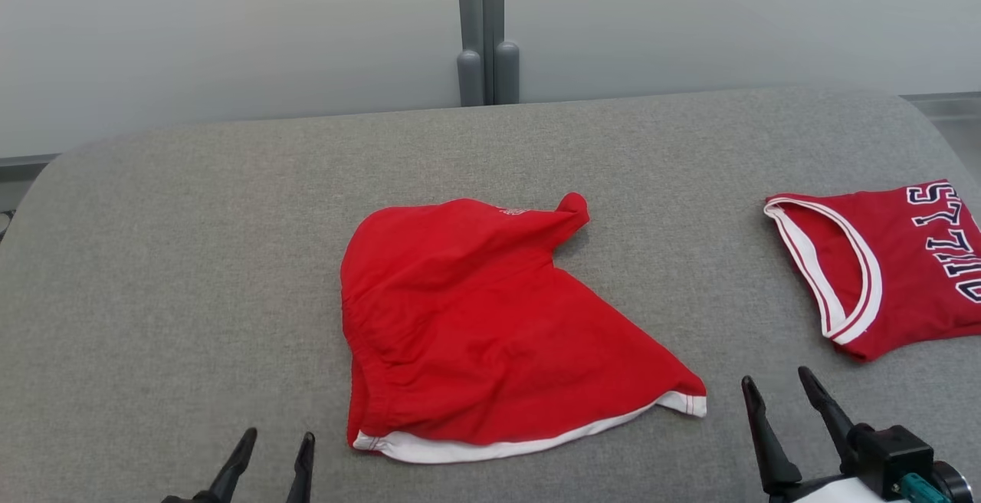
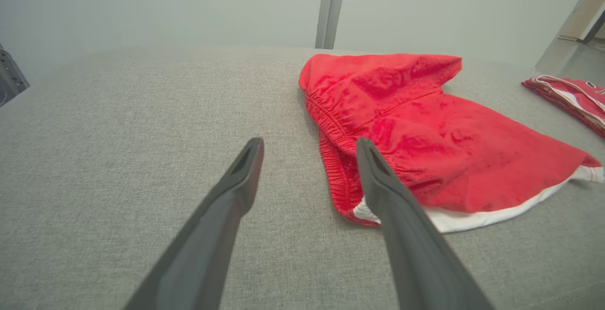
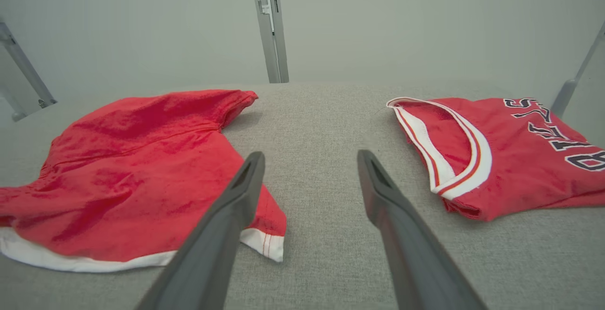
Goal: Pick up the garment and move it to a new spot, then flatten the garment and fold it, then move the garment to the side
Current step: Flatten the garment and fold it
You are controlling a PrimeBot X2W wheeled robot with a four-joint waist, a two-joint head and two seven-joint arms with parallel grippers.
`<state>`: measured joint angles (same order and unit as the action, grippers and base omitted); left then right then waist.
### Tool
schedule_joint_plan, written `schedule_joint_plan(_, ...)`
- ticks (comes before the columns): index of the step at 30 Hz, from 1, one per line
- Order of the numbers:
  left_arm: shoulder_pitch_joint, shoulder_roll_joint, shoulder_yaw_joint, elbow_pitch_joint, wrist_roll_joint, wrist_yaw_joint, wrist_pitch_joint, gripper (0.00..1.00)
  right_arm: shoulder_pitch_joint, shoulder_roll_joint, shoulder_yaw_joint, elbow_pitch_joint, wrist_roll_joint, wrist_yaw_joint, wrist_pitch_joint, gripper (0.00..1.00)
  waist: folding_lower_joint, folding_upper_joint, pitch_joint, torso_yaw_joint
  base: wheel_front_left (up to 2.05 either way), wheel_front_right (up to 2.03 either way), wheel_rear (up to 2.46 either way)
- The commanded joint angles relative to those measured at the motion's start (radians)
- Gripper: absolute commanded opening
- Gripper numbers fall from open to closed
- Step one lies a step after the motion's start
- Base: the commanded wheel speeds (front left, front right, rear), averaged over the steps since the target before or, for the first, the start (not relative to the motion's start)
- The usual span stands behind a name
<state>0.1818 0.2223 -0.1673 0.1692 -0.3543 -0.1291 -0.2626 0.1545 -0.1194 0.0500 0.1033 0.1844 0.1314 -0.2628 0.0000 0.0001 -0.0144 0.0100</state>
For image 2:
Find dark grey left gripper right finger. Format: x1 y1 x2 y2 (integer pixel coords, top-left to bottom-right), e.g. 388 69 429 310
355 138 494 310

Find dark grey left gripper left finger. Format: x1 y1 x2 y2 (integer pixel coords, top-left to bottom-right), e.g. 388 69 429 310
124 138 264 310

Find red shorts with white stripes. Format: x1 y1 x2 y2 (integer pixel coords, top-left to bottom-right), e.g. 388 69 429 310
299 53 605 233

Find grey fabric sofa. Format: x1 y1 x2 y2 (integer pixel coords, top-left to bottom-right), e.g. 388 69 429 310
0 45 605 310

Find red folded Bulls jersey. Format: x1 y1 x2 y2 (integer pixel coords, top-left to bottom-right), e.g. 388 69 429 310
522 75 605 138

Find grey metal frame post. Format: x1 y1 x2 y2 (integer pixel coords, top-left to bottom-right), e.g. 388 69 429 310
315 0 349 50
536 0 605 77
0 43 30 107

